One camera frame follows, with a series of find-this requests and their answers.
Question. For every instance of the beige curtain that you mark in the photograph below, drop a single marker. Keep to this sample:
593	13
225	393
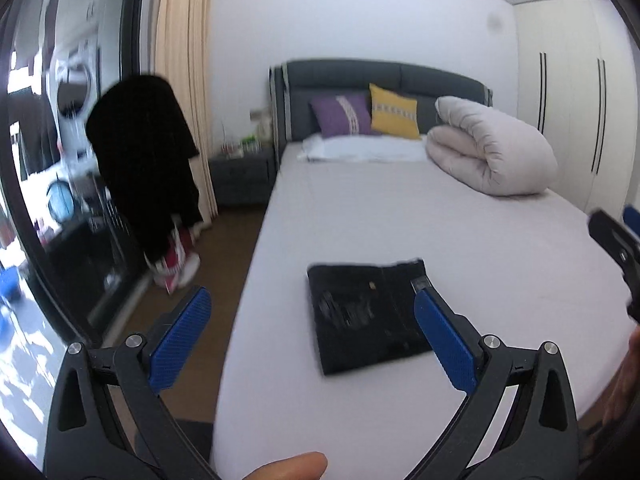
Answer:
182	60

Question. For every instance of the black framed glass door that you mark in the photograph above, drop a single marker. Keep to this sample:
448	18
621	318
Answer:
131	15

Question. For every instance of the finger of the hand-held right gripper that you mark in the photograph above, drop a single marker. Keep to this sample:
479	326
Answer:
615	242

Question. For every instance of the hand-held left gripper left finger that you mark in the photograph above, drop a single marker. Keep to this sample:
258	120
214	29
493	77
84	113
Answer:
180	341

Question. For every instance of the person's left hand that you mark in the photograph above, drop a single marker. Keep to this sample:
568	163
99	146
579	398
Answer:
285	467

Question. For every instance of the blue round object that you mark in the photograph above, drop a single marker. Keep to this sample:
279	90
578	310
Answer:
61	201

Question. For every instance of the wall socket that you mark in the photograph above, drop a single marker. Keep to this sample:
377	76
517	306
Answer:
257	115

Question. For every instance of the black pants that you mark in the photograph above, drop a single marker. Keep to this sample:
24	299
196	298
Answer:
350	310

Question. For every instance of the yellow patterned pillow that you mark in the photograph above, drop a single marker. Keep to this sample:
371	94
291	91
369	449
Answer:
395	112

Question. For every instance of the cream wardrobe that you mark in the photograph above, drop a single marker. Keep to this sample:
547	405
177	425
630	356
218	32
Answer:
570	85

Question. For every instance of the small items on nightstand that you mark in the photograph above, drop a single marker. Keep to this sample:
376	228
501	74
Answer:
242	147

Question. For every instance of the grey nightstand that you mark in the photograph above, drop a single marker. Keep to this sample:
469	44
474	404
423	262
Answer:
242	177

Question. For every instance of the white pillow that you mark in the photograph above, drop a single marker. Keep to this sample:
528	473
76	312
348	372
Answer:
360	149

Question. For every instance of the white washing machine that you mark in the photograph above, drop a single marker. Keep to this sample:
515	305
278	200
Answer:
75	85

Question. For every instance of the rolled white duvet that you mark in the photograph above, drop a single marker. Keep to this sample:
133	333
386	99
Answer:
492	155

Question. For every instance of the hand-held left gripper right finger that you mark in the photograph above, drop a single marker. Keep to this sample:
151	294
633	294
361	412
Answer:
445	341

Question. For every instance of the grey upholstered headboard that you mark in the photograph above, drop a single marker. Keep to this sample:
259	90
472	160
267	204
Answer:
350	77

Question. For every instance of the black hanging garment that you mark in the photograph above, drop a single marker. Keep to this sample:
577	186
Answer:
142	160

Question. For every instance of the red and white sneakers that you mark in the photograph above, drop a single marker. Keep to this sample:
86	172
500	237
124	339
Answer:
175	260

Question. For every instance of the purple patterned pillow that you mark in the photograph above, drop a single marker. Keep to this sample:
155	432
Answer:
340	115

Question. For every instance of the bed with white sheet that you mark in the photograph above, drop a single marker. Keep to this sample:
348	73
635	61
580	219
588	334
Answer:
400	220

